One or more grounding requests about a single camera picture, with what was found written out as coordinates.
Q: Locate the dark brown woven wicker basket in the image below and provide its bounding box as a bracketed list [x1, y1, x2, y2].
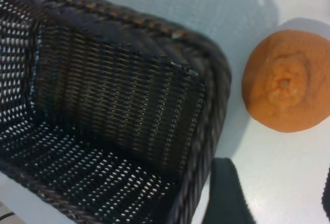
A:
[0, 0, 233, 224]

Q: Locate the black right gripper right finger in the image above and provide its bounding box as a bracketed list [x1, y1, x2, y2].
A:
[320, 166, 330, 211]

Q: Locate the orange fruit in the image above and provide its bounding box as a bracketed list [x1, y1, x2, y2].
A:
[242, 29, 330, 134]

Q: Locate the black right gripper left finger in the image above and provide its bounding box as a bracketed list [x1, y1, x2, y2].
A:
[202, 158, 257, 224]

